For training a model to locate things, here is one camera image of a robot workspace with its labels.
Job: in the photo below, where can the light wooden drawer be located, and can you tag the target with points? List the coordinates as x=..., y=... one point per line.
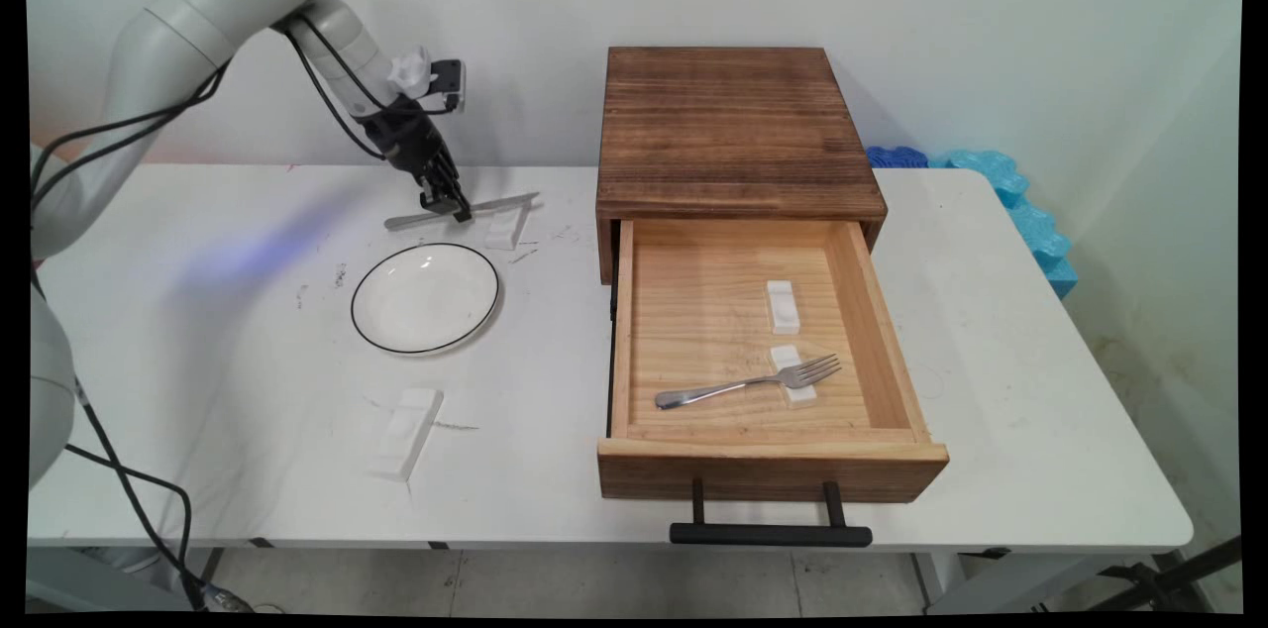
x=703, y=321

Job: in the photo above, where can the black table leg frame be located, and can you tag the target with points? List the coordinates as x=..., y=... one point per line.
x=1179, y=571

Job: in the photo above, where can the dark blue foam piece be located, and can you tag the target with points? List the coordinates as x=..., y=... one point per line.
x=897, y=157

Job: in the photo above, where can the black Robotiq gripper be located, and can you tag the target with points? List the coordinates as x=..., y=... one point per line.
x=416, y=148

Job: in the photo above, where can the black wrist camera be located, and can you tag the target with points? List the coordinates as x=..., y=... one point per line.
x=448, y=78

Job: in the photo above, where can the stainless steel fork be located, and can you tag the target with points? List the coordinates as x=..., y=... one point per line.
x=733, y=388

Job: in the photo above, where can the white ceramic cutlery rest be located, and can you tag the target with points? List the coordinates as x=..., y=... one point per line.
x=783, y=306
x=503, y=232
x=797, y=394

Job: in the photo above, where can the dark brown wooden cabinet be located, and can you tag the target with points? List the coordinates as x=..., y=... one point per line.
x=738, y=133

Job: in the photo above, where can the light blue foam piece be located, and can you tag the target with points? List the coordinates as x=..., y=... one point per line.
x=1035, y=232

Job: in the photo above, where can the large white cutlery rest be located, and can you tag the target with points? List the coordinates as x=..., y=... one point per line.
x=406, y=433

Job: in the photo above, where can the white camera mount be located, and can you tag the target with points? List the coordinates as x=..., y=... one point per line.
x=411, y=71

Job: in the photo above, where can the stainless steel table knife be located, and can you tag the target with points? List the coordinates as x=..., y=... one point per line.
x=495, y=205

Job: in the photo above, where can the white plate with black rim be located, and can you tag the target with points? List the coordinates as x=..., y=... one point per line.
x=426, y=299

